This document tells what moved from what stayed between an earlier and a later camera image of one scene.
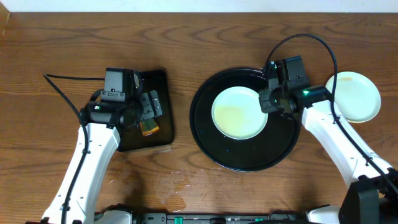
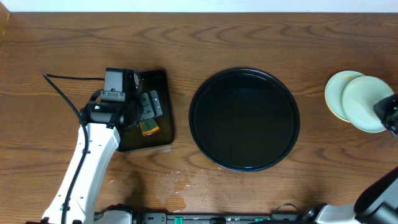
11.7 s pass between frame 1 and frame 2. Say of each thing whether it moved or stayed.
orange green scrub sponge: stayed
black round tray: stayed
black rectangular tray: stayed
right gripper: moved
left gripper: stayed
